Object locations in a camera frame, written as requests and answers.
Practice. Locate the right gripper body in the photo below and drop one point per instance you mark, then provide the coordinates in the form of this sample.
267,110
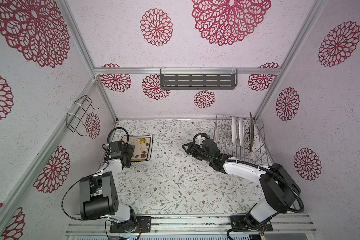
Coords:
195,154

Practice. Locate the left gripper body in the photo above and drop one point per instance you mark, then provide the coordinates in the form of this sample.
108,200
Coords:
127,153

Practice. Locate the white square plate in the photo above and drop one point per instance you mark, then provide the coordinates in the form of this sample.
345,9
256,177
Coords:
150,150

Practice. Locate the round plate red rim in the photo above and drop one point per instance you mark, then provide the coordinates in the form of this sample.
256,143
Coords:
242,132

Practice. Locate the black square plate yellow rim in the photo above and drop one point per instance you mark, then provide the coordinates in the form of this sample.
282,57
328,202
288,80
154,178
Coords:
251,133

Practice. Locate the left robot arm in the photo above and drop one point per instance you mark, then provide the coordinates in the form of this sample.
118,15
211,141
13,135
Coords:
98,193

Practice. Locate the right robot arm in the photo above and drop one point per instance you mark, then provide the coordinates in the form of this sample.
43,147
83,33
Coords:
281,192

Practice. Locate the white round plate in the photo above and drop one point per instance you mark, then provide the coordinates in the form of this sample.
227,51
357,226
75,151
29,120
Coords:
234,131

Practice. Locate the black wire wall basket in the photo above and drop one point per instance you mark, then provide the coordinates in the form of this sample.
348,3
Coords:
84,121

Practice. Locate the wire dish rack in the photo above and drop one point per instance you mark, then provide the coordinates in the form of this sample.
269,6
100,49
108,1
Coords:
223,138

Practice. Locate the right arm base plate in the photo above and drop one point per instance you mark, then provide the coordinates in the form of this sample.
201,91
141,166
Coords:
246,222

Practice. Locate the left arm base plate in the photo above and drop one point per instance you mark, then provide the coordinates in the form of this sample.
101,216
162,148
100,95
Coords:
134,225

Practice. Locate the grey wall shelf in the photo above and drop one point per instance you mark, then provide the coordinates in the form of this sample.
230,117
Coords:
198,81

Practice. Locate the aluminium mounting rail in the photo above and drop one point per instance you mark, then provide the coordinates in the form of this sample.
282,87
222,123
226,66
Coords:
207,224

